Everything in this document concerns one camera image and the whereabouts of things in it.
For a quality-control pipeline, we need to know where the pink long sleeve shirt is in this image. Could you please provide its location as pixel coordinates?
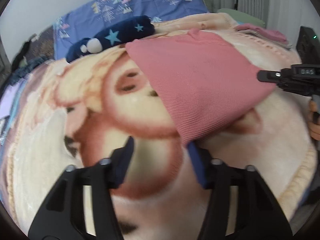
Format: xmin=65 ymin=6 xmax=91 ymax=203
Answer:
xmin=125 ymin=29 xmax=274 ymax=145

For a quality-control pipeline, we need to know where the folded pink clothes stack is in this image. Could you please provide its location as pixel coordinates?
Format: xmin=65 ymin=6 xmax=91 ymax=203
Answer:
xmin=234 ymin=23 xmax=292 ymax=50

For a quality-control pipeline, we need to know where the person right hand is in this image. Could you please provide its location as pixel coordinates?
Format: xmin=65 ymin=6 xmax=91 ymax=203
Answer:
xmin=308 ymin=100 xmax=320 ymax=141

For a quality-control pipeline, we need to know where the green pillow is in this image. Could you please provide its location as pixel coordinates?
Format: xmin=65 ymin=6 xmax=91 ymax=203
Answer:
xmin=217 ymin=8 xmax=266 ymax=28

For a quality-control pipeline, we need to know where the cream fleece blanket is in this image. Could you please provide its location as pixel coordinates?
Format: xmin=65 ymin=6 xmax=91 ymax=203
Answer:
xmin=13 ymin=13 xmax=317 ymax=239

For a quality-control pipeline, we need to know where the folded lavender cloth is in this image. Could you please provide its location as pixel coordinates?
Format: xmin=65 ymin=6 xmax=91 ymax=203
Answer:
xmin=1 ymin=80 xmax=27 ymax=119

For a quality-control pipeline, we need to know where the patterned bed sheet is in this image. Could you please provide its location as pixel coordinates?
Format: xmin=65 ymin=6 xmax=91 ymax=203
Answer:
xmin=1 ymin=60 xmax=81 ymax=216

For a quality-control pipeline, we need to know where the blue tree print pillow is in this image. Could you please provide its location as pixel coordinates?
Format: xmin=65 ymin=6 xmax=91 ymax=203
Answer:
xmin=54 ymin=0 xmax=208 ymax=60

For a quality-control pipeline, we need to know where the navy star plush blanket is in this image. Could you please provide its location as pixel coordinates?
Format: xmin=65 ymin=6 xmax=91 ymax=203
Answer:
xmin=65 ymin=15 xmax=155 ymax=63

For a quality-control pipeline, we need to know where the dark teal fuzzy blanket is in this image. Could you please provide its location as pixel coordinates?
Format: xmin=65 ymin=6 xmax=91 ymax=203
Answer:
xmin=1 ymin=55 xmax=49 ymax=95

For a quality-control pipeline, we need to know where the black garment on headboard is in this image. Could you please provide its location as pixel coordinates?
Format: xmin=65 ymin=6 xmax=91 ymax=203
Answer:
xmin=12 ymin=39 xmax=32 ymax=69

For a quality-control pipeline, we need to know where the dark floral pillow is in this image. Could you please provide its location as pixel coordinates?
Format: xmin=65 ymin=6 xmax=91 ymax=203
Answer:
xmin=25 ymin=25 xmax=54 ymax=62

